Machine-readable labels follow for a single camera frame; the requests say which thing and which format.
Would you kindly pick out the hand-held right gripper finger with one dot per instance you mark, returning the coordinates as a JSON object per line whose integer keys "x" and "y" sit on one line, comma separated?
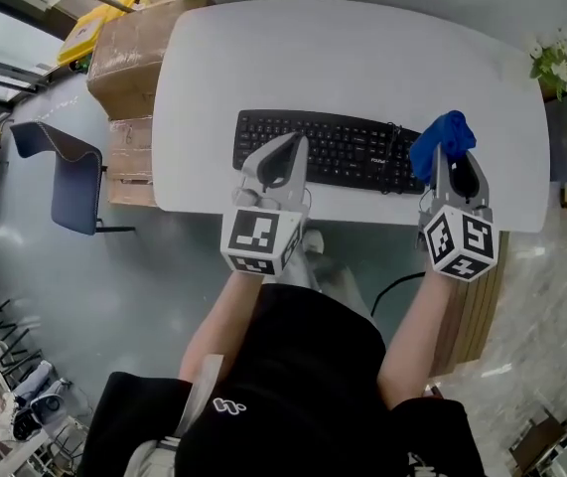
{"x": 481, "y": 187}
{"x": 442, "y": 182}

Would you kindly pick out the person's left forearm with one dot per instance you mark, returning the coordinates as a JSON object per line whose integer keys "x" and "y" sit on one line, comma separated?
{"x": 218, "y": 326}

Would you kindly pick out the yellow plastic bin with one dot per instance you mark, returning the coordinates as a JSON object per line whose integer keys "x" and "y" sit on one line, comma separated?
{"x": 84, "y": 33}

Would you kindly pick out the person's legs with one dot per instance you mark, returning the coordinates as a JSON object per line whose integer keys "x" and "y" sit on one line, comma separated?
{"x": 313, "y": 276}

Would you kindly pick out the blue cloth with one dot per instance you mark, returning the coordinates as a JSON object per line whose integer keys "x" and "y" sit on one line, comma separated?
{"x": 442, "y": 132}

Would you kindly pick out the large cardboard box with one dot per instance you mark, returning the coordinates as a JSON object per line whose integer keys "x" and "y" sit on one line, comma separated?
{"x": 129, "y": 57}

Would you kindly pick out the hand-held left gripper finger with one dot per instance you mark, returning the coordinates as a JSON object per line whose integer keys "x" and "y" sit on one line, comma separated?
{"x": 297, "y": 177}
{"x": 253, "y": 172}

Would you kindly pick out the white round floor robot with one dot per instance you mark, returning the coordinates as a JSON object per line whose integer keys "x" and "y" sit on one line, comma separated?
{"x": 40, "y": 405}

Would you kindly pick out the wooden slatted crate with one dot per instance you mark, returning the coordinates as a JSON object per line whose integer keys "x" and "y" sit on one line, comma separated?
{"x": 476, "y": 306}

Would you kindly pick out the white shoe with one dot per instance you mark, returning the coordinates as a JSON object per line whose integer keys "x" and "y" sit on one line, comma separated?
{"x": 314, "y": 241}

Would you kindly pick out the black keyboard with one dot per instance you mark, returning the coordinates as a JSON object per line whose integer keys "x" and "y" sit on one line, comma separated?
{"x": 342, "y": 142}

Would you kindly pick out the person's black shirt torso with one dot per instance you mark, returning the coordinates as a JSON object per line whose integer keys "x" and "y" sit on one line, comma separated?
{"x": 303, "y": 390}

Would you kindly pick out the person's right forearm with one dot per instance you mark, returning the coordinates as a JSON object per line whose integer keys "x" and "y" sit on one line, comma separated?
{"x": 412, "y": 336}

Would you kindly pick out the blue chair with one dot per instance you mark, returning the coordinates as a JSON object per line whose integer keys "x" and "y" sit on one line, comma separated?
{"x": 72, "y": 187}

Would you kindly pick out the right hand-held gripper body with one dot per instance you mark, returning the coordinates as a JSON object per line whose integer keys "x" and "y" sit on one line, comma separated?
{"x": 462, "y": 241}

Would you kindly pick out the small cardboard box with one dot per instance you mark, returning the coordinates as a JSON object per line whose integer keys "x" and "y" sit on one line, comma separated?
{"x": 131, "y": 157}

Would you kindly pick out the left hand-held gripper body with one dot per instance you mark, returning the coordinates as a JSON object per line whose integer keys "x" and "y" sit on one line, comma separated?
{"x": 258, "y": 236}

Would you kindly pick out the white flower plant in vase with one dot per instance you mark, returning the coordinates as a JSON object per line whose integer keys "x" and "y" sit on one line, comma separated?
{"x": 556, "y": 67}

